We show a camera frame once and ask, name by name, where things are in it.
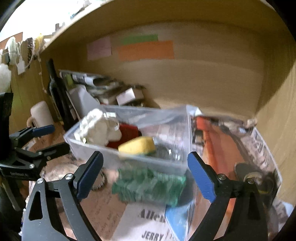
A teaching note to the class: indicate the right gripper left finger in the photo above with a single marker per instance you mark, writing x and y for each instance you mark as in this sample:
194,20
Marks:
42,220

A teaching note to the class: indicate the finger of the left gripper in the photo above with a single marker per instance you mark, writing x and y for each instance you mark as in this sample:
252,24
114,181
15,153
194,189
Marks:
43,131

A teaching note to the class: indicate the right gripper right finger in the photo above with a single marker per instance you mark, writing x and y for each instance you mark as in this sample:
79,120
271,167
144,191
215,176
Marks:
248,220

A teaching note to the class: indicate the white drawstring cloth bag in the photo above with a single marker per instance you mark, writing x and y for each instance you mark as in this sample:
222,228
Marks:
97,128

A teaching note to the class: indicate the red cloth piece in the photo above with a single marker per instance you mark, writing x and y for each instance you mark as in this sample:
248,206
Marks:
128,132

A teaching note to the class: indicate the green cloth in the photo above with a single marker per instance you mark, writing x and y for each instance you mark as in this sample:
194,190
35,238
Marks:
147,185

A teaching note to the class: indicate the yellow green sponge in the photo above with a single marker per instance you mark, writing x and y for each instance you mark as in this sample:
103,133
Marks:
138,146

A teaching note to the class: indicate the grey knitted cloth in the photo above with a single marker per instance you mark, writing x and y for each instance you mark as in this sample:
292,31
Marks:
166,153

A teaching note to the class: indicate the beige mug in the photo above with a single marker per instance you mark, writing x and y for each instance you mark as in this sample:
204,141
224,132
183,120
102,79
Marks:
40,115

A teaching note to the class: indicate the dark wine bottle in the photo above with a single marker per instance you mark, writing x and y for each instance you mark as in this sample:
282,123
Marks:
57,89

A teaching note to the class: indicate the white plastic sheet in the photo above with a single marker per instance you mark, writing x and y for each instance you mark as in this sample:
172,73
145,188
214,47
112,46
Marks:
82,101

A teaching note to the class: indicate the blue plastic sheet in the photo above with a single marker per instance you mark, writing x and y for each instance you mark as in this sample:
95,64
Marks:
179,219

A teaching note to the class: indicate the rolled newspaper stack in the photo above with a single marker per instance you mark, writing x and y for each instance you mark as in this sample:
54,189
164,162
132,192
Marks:
105,89

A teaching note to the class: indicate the vintage newspaper print mat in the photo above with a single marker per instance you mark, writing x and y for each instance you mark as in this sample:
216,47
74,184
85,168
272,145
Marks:
226,145

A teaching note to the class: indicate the white paper tag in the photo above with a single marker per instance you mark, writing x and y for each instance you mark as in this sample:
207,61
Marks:
129,95

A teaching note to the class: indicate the pink sticky note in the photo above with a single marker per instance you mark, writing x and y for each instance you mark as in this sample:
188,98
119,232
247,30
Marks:
99,49

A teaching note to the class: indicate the clear plastic storage bin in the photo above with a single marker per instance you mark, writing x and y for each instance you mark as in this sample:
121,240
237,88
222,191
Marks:
158,139

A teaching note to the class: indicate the green sticky note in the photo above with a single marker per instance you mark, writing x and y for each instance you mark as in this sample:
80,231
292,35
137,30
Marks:
134,39

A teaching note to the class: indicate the orange sticky note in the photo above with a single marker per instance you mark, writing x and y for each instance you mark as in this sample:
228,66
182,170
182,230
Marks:
156,50

